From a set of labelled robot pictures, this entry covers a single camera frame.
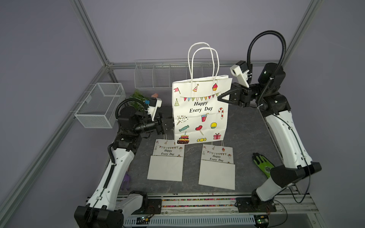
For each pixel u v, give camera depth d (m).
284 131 0.44
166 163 0.87
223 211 0.74
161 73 1.00
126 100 0.48
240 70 0.45
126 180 0.81
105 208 0.37
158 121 0.55
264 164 0.86
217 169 0.84
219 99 0.49
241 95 0.48
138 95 0.90
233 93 0.49
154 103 0.54
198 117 0.50
